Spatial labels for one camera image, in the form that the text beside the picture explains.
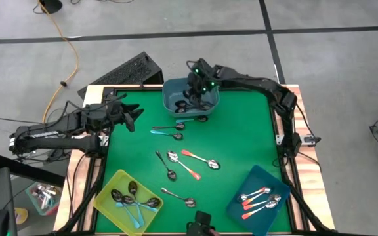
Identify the black floor beam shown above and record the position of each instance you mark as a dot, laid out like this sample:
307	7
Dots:
28	168

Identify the grey-blue plastic tub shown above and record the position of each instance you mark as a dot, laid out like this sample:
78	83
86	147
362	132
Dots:
172	91

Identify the green table mat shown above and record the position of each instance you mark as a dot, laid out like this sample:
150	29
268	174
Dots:
241	131

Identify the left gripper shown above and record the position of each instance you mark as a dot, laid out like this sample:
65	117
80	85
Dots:
118	115

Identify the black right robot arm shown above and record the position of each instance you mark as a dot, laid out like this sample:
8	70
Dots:
251	80

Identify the black table border frame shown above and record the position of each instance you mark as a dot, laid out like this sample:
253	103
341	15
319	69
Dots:
108	93

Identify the black perforated box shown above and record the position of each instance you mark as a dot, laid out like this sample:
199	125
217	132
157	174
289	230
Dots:
126	73

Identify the black frame strut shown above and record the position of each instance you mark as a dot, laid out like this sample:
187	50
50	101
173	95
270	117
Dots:
304	203
84	200

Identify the black round stand base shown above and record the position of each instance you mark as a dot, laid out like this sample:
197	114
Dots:
50	5

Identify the yellow disc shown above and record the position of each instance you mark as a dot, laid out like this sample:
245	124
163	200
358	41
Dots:
21	216

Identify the yellow-green plastic tray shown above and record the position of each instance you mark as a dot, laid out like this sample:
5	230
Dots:
110	213

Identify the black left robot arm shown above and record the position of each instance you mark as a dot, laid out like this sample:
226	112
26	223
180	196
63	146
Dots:
54	142

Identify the all-metal spoon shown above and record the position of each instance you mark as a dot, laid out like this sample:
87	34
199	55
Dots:
180	104
207	106
172	175
190	202
185	95
180	110
180	126

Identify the teal bin of cutlery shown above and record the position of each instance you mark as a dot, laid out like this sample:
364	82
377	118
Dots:
43	198

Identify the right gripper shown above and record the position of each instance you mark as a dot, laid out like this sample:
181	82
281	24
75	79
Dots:
199	77

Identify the black boxy device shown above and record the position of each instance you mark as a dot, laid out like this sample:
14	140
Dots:
202	219

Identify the blue plastic tray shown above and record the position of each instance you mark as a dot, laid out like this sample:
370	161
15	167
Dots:
258	226

